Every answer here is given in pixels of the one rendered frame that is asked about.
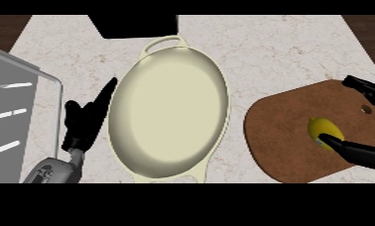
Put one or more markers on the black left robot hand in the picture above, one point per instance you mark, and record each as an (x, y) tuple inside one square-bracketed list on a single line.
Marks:
[(85, 125)]

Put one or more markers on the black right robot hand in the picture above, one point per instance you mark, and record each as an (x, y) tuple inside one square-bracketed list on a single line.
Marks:
[(355, 152)]

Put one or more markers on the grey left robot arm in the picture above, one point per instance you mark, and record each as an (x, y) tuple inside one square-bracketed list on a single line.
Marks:
[(59, 169)]

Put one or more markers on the yellow lemon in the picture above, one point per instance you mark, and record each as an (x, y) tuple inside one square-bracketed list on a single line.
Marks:
[(324, 127)]

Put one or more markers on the brown wooden cutting board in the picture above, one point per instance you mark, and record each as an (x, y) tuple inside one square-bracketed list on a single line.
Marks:
[(298, 134)]

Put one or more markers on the cream oval pot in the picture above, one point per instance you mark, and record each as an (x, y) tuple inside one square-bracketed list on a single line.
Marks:
[(169, 112)]

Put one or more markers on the black appliance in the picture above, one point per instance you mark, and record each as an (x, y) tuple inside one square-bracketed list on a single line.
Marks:
[(137, 25)]

